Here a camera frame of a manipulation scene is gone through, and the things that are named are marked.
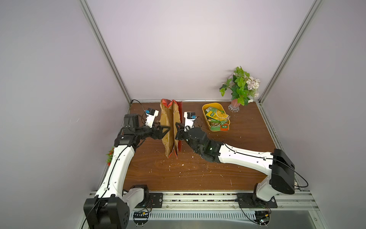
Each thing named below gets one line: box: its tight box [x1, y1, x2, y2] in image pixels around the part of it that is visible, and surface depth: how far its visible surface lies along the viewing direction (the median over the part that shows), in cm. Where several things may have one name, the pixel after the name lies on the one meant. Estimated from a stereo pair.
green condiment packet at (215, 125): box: [207, 118, 229, 131], surface depth 99 cm
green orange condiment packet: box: [210, 123, 230, 132], surface depth 97 cm
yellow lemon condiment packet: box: [205, 109, 229, 122], surface depth 102 cm
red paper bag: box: [159, 98, 183, 159], surface depth 73 cm
